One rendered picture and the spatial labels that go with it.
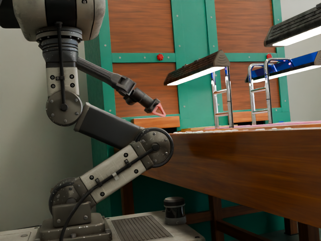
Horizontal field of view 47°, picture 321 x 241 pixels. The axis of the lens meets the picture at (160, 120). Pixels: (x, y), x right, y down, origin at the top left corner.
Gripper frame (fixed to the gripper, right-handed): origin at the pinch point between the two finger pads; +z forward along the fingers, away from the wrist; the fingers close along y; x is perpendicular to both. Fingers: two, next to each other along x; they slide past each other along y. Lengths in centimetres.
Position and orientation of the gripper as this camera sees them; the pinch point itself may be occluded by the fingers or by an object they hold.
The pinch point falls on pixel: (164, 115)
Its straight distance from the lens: 188.9
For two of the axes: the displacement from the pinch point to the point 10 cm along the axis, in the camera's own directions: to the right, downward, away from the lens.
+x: -5.4, 8.0, -2.5
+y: -3.3, 0.7, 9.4
